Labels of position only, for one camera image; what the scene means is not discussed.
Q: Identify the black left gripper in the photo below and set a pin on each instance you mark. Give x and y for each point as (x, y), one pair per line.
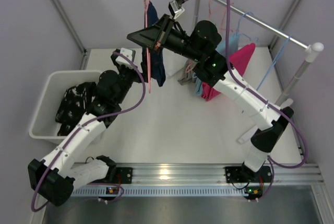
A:
(138, 70)

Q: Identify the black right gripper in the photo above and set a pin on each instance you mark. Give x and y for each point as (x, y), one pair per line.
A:
(164, 31)

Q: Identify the navy blue trousers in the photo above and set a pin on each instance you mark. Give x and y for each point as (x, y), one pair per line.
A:
(157, 65)

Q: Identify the coral pink hanger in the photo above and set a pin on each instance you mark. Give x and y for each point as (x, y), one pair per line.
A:
(148, 56)

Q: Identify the black white patterned trousers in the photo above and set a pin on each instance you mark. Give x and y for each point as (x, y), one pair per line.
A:
(73, 105)

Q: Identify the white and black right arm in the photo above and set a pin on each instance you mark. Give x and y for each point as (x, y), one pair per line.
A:
(216, 70)

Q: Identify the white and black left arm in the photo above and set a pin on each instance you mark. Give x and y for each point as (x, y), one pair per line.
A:
(54, 177)

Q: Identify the grey trousers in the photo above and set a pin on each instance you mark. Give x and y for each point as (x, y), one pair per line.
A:
(187, 73)

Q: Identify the light blue trousers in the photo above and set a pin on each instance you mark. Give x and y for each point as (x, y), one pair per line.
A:
(233, 47)

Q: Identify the pink trousers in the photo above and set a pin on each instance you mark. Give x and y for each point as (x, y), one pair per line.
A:
(240, 60)

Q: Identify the white plastic laundry basket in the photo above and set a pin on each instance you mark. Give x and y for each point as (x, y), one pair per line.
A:
(44, 126)

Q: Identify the white and metal clothes rack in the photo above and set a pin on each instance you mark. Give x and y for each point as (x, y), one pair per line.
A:
(312, 51)

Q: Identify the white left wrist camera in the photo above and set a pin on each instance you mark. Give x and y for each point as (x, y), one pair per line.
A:
(129, 54)

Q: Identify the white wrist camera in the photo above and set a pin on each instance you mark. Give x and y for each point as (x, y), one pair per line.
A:
(176, 8)
(129, 54)

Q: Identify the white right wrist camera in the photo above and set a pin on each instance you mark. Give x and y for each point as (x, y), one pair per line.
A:
(176, 8)

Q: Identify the grey slotted cable duct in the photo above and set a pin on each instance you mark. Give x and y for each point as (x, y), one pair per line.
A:
(157, 191)

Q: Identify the aluminium mounting rail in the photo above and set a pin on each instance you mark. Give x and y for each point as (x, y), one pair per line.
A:
(164, 174)

